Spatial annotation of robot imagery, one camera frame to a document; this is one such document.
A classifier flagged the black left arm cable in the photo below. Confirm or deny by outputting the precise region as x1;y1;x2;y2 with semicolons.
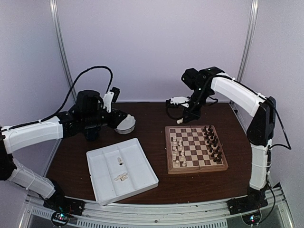
0;66;114;133

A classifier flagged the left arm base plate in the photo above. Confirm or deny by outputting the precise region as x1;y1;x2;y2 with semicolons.
43;198;85;216

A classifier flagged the white piece in tray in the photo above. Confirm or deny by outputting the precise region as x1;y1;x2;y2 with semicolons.
117;157;123;165

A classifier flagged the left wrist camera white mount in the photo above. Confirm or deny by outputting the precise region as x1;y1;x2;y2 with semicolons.
103;87;120;113

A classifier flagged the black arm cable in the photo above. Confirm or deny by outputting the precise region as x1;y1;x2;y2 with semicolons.
0;66;114;133
258;97;292;209

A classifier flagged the white compartment tray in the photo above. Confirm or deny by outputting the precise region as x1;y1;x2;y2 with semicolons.
86;138;159;206

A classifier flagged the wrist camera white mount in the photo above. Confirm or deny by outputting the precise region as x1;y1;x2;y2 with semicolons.
166;96;190;108
103;87;120;113

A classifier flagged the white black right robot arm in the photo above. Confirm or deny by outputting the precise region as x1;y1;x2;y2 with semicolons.
177;66;276;210

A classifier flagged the row of dark chess pieces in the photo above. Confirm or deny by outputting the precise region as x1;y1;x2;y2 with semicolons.
202;125;223;165

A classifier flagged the pile of white chess pieces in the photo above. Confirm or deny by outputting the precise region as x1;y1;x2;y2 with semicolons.
114;172;128;181

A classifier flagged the right aluminium corner post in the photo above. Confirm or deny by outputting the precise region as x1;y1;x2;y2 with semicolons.
237;0;259;81

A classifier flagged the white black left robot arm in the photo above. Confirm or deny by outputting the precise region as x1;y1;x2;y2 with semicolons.
0;87;136;211

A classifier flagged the white scalloped bowl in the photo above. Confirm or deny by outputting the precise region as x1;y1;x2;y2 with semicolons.
115;114;136;134

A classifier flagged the dark blue cup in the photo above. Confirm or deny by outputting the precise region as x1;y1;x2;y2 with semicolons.
84;129;99;142

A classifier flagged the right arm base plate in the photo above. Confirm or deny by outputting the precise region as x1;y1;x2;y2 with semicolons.
227;196;268;215

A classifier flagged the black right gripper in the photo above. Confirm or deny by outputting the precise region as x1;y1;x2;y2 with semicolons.
183;86;211;124

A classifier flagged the aluminium front frame rail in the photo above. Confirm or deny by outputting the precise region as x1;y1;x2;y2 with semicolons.
19;182;293;228

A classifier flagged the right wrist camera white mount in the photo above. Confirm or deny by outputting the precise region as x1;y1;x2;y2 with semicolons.
166;96;190;108

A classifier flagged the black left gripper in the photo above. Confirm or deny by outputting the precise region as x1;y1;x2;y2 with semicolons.
83;107;127;129

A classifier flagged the aluminium corner post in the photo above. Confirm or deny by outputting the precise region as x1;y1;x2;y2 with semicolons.
237;0;259;81
49;0;73;88

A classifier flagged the left aluminium corner post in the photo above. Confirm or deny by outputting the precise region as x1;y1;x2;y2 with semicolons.
49;0;73;88

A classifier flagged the wooden chess board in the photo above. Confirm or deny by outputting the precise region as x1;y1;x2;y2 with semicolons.
165;125;228;174

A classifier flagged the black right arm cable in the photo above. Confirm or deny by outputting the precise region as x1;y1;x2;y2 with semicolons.
258;97;292;209

